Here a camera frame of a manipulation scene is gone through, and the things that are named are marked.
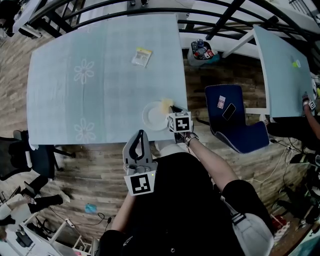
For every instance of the white metal rack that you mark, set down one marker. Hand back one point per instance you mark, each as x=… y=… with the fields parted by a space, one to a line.
x=58 y=230

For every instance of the person's right forearm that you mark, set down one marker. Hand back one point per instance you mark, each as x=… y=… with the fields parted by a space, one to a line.
x=212 y=165

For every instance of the silver wristwatch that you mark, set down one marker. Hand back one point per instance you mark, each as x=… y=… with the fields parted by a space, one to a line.
x=191 y=138

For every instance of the grey trash bin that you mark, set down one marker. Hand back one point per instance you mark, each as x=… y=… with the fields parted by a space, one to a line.
x=192 y=60

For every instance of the yellow sponge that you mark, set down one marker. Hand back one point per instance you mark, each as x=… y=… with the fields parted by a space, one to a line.
x=166 y=106

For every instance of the white round plate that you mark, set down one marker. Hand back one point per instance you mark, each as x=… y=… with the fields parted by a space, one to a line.
x=155 y=117

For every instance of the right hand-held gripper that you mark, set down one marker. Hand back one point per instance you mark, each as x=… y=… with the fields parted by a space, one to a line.
x=181 y=122

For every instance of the black phone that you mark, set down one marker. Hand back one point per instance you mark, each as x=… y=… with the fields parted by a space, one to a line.
x=229 y=111

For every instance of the plain light blue tablecloth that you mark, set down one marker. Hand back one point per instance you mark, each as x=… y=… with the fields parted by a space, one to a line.
x=282 y=82

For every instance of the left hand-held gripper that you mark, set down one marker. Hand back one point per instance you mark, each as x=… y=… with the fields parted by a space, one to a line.
x=140 y=183

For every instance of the table with white cloth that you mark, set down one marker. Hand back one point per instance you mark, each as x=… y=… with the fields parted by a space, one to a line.
x=25 y=12

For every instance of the pink card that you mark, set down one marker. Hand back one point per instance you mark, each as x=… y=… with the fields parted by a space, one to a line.
x=221 y=102

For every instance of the white shoulder bag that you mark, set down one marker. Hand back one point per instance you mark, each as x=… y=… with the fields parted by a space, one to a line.
x=252 y=232

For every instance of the person's right hand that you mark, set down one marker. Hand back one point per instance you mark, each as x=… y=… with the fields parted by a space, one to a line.
x=181 y=137

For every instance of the person's left forearm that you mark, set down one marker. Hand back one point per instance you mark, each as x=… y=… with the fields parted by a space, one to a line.
x=122 y=212

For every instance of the black metal railing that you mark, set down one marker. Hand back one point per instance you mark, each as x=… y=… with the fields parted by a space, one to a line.
x=226 y=18

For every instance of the dark blue chair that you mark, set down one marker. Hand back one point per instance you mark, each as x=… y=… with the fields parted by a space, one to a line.
x=235 y=130

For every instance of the yellow-topped clear packet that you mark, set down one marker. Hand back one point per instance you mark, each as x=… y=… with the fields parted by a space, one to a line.
x=141 y=57

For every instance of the person's black shirt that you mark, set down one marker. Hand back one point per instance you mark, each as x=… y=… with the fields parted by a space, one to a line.
x=175 y=200

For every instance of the crumpled blue cloth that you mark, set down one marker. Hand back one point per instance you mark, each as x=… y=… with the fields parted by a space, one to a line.
x=91 y=208

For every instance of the black mesh office chair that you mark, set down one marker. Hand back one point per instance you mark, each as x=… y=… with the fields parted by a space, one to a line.
x=42 y=160

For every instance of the green cup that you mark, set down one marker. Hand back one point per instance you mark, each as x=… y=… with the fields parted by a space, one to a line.
x=296 y=63

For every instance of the light blue flowered tablecloth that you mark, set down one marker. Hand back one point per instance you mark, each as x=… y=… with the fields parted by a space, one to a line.
x=112 y=87

